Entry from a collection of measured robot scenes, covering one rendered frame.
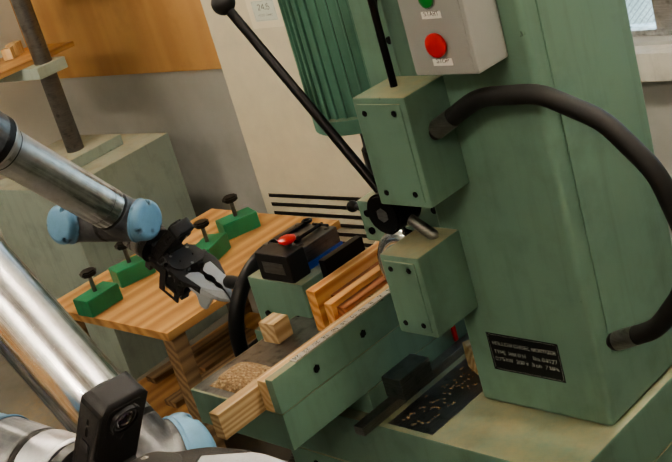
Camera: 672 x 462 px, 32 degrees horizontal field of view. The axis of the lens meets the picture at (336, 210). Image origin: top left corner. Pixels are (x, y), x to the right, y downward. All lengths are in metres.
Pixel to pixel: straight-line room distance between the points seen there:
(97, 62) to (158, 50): 0.38
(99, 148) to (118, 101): 0.55
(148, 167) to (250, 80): 0.67
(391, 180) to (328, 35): 0.26
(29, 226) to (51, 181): 2.09
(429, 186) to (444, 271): 0.15
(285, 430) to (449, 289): 0.30
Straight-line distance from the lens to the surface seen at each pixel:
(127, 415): 0.89
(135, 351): 4.05
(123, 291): 3.33
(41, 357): 1.18
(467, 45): 1.38
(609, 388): 1.61
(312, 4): 1.67
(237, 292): 2.06
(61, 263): 4.03
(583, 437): 1.62
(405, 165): 1.49
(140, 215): 2.09
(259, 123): 3.57
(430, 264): 1.56
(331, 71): 1.69
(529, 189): 1.50
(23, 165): 1.95
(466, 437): 1.68
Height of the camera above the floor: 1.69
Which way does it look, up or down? 20 degrees down
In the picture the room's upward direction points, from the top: 16 degrees counter-clockwise
